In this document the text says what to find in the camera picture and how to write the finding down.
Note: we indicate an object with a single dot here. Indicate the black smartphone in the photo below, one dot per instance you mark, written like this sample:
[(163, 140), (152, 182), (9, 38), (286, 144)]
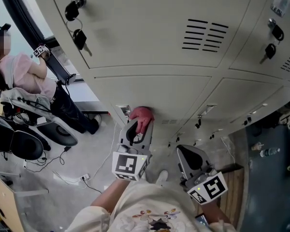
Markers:
[(202, 220)]

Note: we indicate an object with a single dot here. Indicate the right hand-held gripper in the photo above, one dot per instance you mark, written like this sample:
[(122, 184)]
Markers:
[(215, 187)]

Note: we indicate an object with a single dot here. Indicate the white window sill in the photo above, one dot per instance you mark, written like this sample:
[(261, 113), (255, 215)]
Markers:
[(87, 93)]

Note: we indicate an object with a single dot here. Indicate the black-framed window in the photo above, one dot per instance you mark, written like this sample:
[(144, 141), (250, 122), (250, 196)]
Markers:
[(29, 13)]

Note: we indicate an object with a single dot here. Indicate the black power adapter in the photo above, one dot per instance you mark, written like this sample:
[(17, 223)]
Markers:
[(67, 149)]

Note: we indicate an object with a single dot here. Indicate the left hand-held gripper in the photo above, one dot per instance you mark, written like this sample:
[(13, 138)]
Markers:
[(125, 165)]

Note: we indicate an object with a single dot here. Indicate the white patterned bag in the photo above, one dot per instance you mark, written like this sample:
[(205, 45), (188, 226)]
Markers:
[(286, 118)]

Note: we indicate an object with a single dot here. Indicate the pink wiping cloth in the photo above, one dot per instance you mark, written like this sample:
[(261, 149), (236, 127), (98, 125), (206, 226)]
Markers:
[(142, 116)]

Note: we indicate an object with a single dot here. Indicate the light wooden table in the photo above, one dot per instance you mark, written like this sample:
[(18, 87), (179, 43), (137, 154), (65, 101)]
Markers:
[(4, 202)]

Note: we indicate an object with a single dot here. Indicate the clear plastic water bottle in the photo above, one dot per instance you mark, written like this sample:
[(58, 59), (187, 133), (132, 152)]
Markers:
[(269, 152)]

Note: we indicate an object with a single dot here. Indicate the person's left forearm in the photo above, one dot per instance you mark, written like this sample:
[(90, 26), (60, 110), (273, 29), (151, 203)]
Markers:
[(111, 194)]

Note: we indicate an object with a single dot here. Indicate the plastic cup with straw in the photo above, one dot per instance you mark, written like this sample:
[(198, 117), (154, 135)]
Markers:
[(256, 147)]

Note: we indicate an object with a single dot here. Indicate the white power strip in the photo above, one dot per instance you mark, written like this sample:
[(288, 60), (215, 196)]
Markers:
[(85, 177)]

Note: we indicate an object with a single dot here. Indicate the wooden slat platform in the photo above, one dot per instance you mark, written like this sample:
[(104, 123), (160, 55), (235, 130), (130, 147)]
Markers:
[(234, 190)]

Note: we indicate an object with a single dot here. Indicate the grey metal locker cabinet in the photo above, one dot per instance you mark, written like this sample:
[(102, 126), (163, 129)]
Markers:
[(147, 33)]

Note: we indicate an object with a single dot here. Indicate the black box device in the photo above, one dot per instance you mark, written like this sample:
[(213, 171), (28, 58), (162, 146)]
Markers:
[(72, 78)]

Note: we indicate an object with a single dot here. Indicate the grey metal cabinet door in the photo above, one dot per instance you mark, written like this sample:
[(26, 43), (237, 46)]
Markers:
[(140, 91)]

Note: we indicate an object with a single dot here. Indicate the person's right forearm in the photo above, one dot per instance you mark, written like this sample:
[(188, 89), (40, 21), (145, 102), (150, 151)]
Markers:
[(215, 211)]

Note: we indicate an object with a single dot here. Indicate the black padded chair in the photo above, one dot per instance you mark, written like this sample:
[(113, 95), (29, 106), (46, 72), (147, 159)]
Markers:
[(1, 134), (26, 145)]

